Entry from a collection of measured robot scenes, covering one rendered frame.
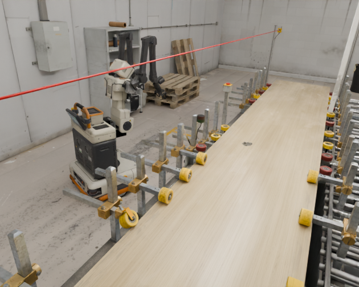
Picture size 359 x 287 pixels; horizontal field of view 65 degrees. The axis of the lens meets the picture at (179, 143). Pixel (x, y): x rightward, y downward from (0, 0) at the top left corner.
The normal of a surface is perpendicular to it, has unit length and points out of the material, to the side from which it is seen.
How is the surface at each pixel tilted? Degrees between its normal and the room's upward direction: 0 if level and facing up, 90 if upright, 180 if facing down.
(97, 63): 90
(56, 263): 0
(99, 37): 90
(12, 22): 90
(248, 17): 90
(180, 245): 0
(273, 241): 0
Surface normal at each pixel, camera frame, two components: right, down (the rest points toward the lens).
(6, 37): 0.89, 0.23
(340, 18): -0.46, 0.36
